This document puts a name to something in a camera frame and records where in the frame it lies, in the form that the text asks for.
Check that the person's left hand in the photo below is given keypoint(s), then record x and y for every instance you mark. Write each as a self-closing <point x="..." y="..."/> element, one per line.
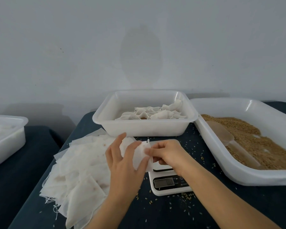
<point x="124" y="174"/>

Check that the pile of white bags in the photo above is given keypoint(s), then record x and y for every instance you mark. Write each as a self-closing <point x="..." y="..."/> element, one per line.
<point x="76" y="174"/>

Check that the dark blue tablecloth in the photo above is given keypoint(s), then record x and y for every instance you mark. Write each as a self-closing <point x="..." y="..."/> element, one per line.
<point x="24" y="183"/>
<point x="147" y="212"/>

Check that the clear plastic scoop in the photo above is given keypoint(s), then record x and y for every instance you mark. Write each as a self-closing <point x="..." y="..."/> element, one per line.
<point x="229" y="138"/>

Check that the person's right forearm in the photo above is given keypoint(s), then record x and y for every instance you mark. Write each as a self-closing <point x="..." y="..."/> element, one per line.
<point x="224" y="198"/>

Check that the white digital kitchen scale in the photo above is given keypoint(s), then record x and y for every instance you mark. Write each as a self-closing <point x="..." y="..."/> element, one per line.
<point x="169" y="181"/>

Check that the white plastic tub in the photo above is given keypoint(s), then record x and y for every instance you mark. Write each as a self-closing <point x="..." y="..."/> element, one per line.
<point x="124" y="127"/>

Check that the person's right hand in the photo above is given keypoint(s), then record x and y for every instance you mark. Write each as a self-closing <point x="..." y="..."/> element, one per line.
<point x="169" y="152"/>

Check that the white tray of grain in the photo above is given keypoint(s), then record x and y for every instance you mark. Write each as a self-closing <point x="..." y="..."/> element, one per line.
<point x="219" y="155"/>

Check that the brown grain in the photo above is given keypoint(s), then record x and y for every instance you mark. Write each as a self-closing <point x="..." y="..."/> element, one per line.
<point x="267" y="140"/>

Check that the white mesh bag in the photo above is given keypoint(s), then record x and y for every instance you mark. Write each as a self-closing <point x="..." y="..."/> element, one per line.
<point x="139" y="157"/>

